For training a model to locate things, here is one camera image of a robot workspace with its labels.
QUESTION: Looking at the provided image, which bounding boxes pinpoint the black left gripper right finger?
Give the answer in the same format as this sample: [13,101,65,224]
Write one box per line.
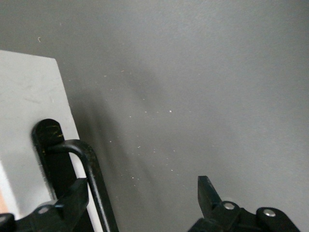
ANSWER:
[188,175,301,232]

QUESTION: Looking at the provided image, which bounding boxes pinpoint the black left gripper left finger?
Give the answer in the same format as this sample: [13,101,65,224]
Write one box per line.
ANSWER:
[0,177,90,232]

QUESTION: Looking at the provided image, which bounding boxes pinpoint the black metal drawer handle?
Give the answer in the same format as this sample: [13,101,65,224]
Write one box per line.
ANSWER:
[31,118,120,232]

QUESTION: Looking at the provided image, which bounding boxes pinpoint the white-fronted wooden drawer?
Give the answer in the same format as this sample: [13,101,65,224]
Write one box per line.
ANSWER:
[0,50,105,232]

